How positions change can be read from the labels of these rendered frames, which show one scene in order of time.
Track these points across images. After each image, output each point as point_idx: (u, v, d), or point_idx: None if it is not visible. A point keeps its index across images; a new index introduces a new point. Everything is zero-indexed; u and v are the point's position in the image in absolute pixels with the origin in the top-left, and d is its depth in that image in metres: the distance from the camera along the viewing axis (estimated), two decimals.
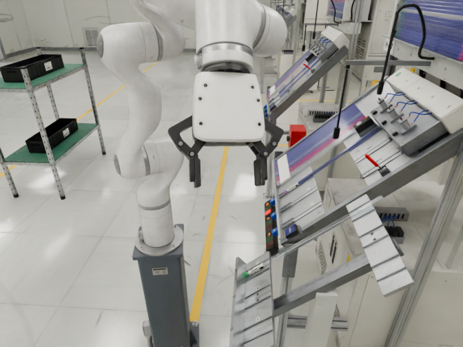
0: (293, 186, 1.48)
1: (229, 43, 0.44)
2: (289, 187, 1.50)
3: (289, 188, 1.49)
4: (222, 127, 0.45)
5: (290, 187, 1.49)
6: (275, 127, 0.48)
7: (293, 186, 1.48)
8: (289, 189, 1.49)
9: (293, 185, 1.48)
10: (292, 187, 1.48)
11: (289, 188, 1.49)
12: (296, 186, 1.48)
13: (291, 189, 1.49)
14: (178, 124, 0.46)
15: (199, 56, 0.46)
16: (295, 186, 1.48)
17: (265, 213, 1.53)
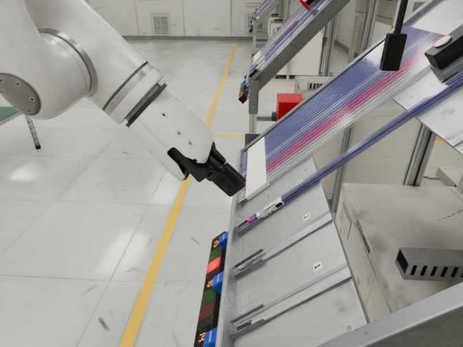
0: (270, 206, 0.62)
1: None
2: (262, 209, 0.63)
3: (262, 210, 0.63)
4: None
5: (263, 209, 0.63)
6: (192, 174, 0.41)
7: (271, 206, 0.61)
8: (262, 214, 0.62)
9: (272, 204, 0.62)
10: (268, 209, 0.62)
11: (262, 211, 0.62)
12: (278, 207, 0.61)
13: (265, 214, 0.62)
14: None
15: None
16: (275, 205, 0.61)
17: (209, 268, 0.66)
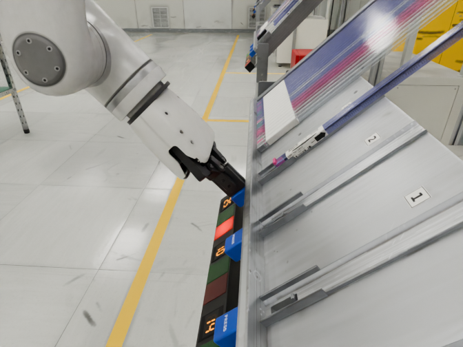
0: (306, 139, 0.43)
1: None
2: (293, 146, 0.44)
3: (295, 146, 0.44)
4: None
5: (296, 146, 0.44)
6: (193, 173, 0.41)
7: (309, 139, 0.42)
8: (294, 151, 0.43)
9: (309, 136, 0.43)
10: (303, 144, 0.43)
11: (295, 147, 0.44)
12: (317, 141, 0.42)
13: (299, 151, 0.43)
14: None
15: None
16: (315, 138, 0.42)
17: (217, 233, 0.47)
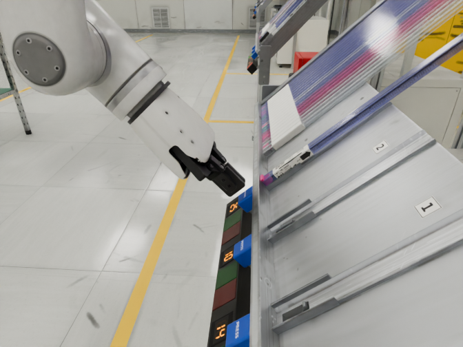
0: (293, 158, 0.44)
1: None
2: (280, 164, 0.46)
3: (282, 164, 0.45)
4: None
5: (283, 164, 0.45)
6: (193, 173, 0.41)
7: (295, 158, 0.44)
8: (280, 169, 0.45)
9: (295, 155, 0.44)
10: (289, 162, 0.44)
11: (282, 165, 0.45)
12: (303, 160, 0.44)
13: (285, 169, 0.45)
14: None
15: None
16: (300, 156, 0.44)
17: (224, 237, 0.48)
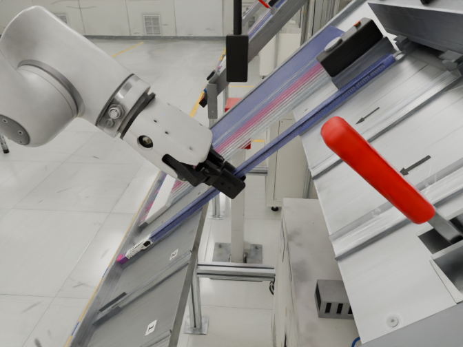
0: (138, 244, 0.54)
1: (132, 76, 0.40)
2: (132, 247, 0.55)
3: (132, 248, 0.55)
4: (198, 140, 0.43)
5: (133, 248, 0.55)
6: None
7: (139, 244, 0.53)
8: (130, 253, 0.54)
9: (140, 242, 0.54)
10: (136, 248, 0.54)
11: (131, 249, 0.55)
12: (146, 246, 0.53)
13: (134, 253, 0.54)
14: (191, 171, 0.41)
15: (115, 106, 0.38)
16: (143, 244, 0.53)
17: None
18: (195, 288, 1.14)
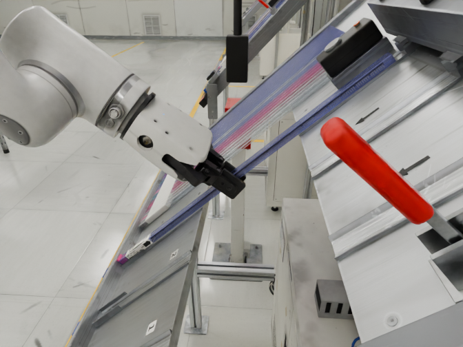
0: (138, 244, 0.54)
1: (132, 76, 0.40)
2: (132, 247, 0.55)
3: (132, 248, 0.55)
4: (198, 140, 0.43)
5: (133, 248, 0.55)
6: None
7: (139, 245, 0.53)
8: (130, 253, 0.54)
9: (140, 242, 0.54)
10: (136, 248, 0.54)
11: (131, 249, 0.55)
12: (146, 246, 0.53)
13: (134, 253, 0.54)
14: (191, 171, 0.41)
15: (115, 106, 0.38)
16: (143, 244, 0.53)
17: None
18: (195, 288, 1.14)
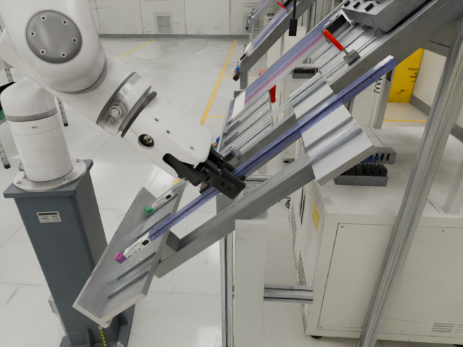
0: (137, 243, 0.54)
1: (134, 74, 0.40)
2: (130, 246, 0.55)
3: (130, 247, 0.55)
4: (199, 140, 0.43)
5: (131, 246, 0.55)
6: None
7: (138, 244, 0.53)
8: (128, 251, 0.54)
9: (139, 241, 0.54)
10: (134, 247, 0.54)
11: (130, 248, 0.54)
12: (145, 245, 0.53)
13: (132, 252, 0.54)
14: (191, 171, 0.41)
15: (116, 104, 0.38)
16: (141, 243, 0.53)
17: None
18: None
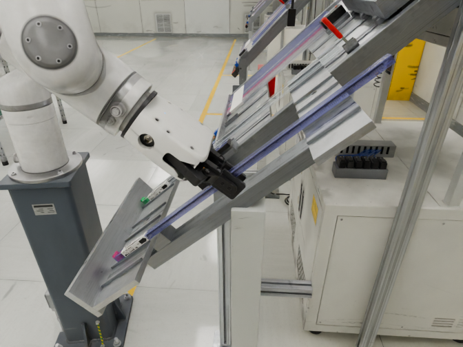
0: (134, 241, 0.54)
1: (134, 74, 0.40)
2: (128, 244, 0.55)
3: (128, 245, 0.54)
4: (199, 140, 0.43)
5: (129, 244, 0.54)
6: None
7: (135, 242, 0.53)
8: (126, 249, 0.54)
9: (137, 239, 0.54)
10: (131, 245, 0.54)
11: (127, 246, 0.54)
12: (142, 244, 0.53)
13: (129, 250, 0.54)
14: (191, 171, 0.41)
15: (117, 104, 0.38)
16: (139, 241, 0.53)
17: None
18: None
